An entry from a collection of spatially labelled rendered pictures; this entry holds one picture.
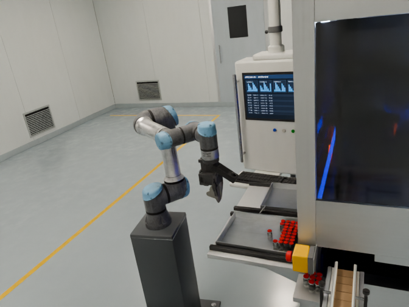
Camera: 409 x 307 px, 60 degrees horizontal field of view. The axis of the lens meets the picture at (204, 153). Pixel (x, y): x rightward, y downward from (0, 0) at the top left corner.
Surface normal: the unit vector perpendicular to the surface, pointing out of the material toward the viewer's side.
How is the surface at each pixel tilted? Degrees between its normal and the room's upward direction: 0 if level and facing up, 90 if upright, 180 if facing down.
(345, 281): 0
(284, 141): 90
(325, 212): 90
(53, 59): 90
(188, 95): 90
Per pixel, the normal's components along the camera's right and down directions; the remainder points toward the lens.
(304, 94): -0.39, 0.39
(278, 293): -0.12, -0.92
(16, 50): 0.91, 0.04
